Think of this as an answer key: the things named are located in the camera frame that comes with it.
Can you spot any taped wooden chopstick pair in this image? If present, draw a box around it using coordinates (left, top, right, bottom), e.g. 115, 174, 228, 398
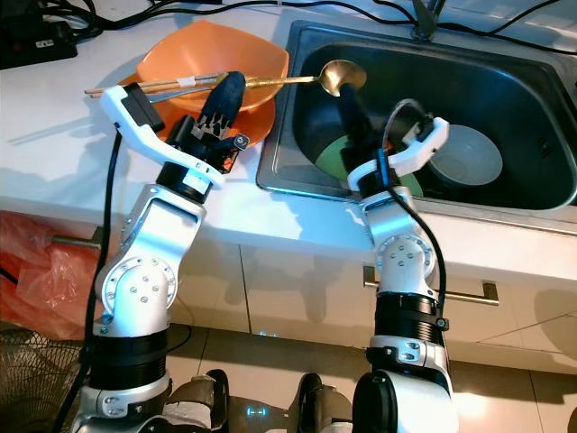
84, 75, 222, 98

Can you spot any orange plastic bag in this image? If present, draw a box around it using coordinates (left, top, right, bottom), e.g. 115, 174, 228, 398
0, 214, 114, 342

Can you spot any short silver cabinet handle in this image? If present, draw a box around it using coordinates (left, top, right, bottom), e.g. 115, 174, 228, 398
51, 230, 109, 249

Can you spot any black mesh fan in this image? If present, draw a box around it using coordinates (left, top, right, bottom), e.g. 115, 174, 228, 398
0, 327, 91, 433

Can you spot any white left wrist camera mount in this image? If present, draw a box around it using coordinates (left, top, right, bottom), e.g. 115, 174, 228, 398
101, 83, 222, 195

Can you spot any robot right leg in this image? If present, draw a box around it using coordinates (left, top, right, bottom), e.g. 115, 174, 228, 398
293, 372, 362, 433

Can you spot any orange plastic bowl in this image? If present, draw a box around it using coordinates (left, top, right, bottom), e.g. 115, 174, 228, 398
135, 20, 289, 109

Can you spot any robot leg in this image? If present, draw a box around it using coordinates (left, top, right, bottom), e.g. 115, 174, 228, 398
293, 372, 362, 433
167, 368, 235, 433

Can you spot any grey ceramic bowl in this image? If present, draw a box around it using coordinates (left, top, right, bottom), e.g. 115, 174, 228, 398
424, 124, 504, 186

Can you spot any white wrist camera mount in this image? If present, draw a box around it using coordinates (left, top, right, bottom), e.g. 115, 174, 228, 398
101, 83, 222, 195
401, 115, 452, 174

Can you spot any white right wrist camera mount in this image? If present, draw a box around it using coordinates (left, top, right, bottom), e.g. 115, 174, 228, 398
401, 115, 452, 174

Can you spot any orange plastic plate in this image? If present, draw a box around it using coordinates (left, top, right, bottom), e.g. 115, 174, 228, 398
97, 86, 278, 154

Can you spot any robot left leg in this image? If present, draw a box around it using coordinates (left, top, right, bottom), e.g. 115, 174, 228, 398
167, 368, 235, 433

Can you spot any black power strip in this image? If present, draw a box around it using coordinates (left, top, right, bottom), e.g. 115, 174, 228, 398
0, 18, 73, 69

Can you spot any long silver cabinet handle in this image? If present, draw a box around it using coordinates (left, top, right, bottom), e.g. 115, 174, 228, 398
362, 266, 499, 308

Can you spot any green plate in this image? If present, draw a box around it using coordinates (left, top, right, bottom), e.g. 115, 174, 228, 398
311, 135, 425, 195

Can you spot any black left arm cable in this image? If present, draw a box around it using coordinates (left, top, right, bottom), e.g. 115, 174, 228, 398
54, 135, 123, 433

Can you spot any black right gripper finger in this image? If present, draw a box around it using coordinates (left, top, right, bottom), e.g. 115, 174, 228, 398
340, 86, 377, 150

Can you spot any stainless steel sink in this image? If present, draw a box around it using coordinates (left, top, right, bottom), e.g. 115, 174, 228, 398
257, 20, 577, 213

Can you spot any white base cabinet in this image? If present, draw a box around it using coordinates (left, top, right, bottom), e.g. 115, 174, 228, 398
0, 207, 577, 371

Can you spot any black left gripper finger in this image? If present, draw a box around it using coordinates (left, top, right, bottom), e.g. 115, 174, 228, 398
204, 70, 247, 134

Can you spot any golden metal spoon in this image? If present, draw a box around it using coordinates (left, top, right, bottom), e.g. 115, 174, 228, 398
225, 59, 368, 97

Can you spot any chrome kitchen faucet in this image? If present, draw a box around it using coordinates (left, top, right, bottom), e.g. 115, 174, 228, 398
410, 0, 443, 41

